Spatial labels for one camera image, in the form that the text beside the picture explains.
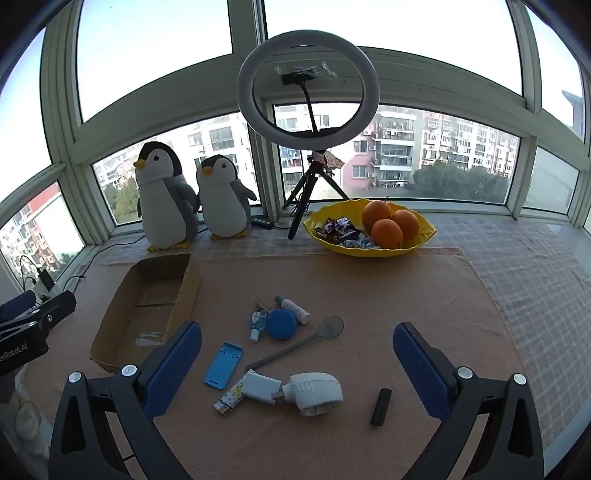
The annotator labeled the white ring light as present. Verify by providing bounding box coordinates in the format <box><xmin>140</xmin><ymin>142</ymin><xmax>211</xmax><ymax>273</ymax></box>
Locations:
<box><xmin>237</xmin><ymin>30</ymin><xmax>380</xmax><ymax>151</ymax></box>

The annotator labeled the orange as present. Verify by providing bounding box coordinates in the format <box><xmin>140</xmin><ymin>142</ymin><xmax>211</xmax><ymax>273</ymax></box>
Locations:
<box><xmin>361</xmin><ymin>199</ymin><xmax>393</xmax><ymax>232</ymax></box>
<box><xmin>370</xmin><ymin>219</ymin><xmax>404</xmax><ymax>248</ymax></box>
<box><xmin>390</xmin><ymin>209</ymin><xmax>421</xmax><ymax>243</ymax></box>

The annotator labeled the blue phone stand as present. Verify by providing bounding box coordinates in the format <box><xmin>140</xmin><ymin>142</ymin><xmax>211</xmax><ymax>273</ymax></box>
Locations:
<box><xmin>204</xmin><ymin>342</ymin><xmax>244</xmax><ymax>389</ymax></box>

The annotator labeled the small penguin plush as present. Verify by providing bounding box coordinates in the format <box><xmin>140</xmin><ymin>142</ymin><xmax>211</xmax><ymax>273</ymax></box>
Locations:
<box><xmin>196</xmin><ymin>155</ymin><xmax>257</xmax><ymax>241</ymax></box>

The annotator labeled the white tube with black cap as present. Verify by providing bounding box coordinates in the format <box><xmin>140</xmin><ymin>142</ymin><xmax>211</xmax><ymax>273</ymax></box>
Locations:
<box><xmin>275</xmin><ymin>294</ymin><xmax>311</xmax><ymax>325</ymax></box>

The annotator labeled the white round plug-in device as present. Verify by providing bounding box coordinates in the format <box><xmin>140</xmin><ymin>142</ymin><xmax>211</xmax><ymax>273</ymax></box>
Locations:
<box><xmin>276</xmin><ymin>371</ymin><xmax>344</xmax><ymax>417</ymax></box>

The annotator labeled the black tripod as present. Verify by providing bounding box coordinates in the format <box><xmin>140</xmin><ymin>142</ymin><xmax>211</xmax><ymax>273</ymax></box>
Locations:
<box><xmin>283</xmin><ymin>150</ymin><xmax>352</xmax><ymax>241</ymax></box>

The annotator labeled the pile of wrapped candies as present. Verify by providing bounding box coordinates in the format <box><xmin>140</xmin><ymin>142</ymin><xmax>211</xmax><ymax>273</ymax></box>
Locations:
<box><xmin>314</xmin><ymin>216</ymin><xmax>382</xmax><ymax>250</ymax></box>

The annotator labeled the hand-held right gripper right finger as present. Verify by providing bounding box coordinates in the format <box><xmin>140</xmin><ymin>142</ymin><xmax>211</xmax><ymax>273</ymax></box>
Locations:
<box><xmin>392</xmin><ymin>322</ymin><xmax>546</xmax><ymax>480</ymax></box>

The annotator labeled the checkered cloth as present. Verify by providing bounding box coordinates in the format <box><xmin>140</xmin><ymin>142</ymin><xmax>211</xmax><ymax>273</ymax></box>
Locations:
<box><xmin>92</xmin><ymin>210</ymin><xmax>591</xmax><ymax>457</ymax></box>

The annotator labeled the grey long-handled spoon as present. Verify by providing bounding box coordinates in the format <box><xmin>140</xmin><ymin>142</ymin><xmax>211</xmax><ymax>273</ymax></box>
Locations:
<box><xmin>250</xmin><ymin>316</ymin><xmax>345</xmax><ymax>370</ymax></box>

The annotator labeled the yellow fruit bowl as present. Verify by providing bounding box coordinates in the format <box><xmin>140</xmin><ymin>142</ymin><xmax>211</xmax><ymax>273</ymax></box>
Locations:
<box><xmin>303</xmin><ymin>198</ymin><xmax>437</xmax><ymax>256</ymax></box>

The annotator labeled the blue hand sanitizer bottle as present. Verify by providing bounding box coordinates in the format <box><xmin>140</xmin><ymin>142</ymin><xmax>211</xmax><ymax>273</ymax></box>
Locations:
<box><xmin>249</xmin><ymin>299</ymin><xmax>273</xmax><ymax>343</ymax></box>

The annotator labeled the white power strip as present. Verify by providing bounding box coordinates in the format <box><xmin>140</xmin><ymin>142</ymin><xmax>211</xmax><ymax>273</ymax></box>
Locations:
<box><xmin>28</xmin><ymin>287</ymin><xmax>63</xmax><ymax>308</ymax></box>

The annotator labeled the white window frame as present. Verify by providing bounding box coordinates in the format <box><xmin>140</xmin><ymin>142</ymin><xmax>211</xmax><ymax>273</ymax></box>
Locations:
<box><xmin>0</xmin><ymin>0</ymin><xmax>591</xmax><ymax>259</ymax></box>

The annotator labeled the pink felt mat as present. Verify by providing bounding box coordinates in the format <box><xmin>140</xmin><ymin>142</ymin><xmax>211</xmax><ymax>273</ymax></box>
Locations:
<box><xmin>14</xmin><ymin>247</ymin><xmax>550</xmax><ymax>480</ymax></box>

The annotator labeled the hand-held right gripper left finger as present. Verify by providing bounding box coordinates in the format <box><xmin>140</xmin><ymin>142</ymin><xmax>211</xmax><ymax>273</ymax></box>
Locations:
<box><xmin>48</xmin><ymin>320</ymin><xmax>203</xmax><ymax>480</ymax></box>

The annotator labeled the white power adapter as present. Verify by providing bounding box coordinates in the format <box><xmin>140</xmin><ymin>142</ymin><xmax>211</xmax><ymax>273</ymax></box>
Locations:
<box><xmin>242</xmin><ymin>368</ymin><xmax>282</xmax><ymax>403</ymax></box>

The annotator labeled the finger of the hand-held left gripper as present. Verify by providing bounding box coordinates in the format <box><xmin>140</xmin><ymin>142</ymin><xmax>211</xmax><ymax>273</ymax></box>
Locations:
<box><xmin>0</xmin><ymin>291</ymin><xmax>77</xmax><ymax>335</ymax></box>
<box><xmin>0</xmin><ymin>292</ymin><xmax>36</xmax><ymax>321</ymax></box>

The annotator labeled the patterned wooden clothespin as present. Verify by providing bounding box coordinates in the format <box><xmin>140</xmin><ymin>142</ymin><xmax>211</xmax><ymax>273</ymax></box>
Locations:
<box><xmin>213</xmin><ymin>376</ymin><xmax>250</xmax><ymax>416</ymax></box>

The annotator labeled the large penguin plush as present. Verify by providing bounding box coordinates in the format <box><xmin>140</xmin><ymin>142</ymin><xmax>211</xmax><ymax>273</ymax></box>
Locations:
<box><xmin>134</xmin><ymin>141</ymin><xmax>200</xmax><ymax>252</ymax></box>

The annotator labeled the small black cylinder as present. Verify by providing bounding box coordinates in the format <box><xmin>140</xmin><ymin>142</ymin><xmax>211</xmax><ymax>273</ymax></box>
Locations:
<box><xmin>370</xmin><ymin>388</ymin><xmax>392</xmax><ymax>426</ymax></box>

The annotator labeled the cardboard box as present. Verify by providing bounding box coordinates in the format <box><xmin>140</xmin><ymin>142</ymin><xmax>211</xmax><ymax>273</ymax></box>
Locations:
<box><xmin>90</xmin><ymin>253</ymin><xmax>202</xmax><ymax>374</ymax></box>

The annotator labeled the long black cable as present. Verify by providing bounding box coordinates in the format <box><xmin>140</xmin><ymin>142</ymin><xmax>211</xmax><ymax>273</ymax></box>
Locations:
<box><xmin>95</xmin><ymin>233</ymin><xmax>149</xmax><ymax>254</ymax></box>

